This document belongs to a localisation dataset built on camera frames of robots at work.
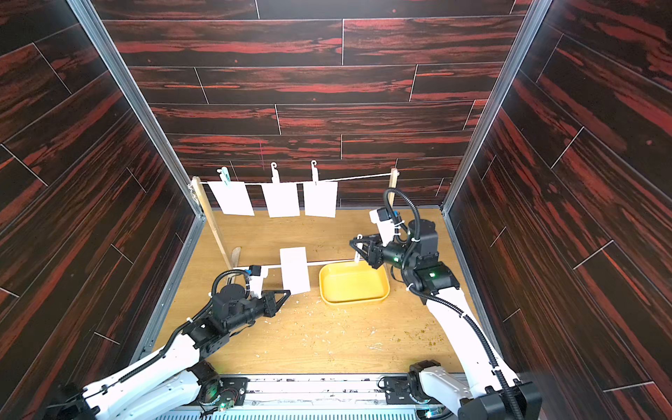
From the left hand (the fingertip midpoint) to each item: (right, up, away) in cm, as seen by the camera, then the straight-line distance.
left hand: (292, 294), depth 77 cm
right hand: (+19, +17, -5) cm, 26 cm away
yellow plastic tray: (+19, 0, +17) cm, 25 cm away
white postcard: (0, +7, +4) cm, 8 cm away
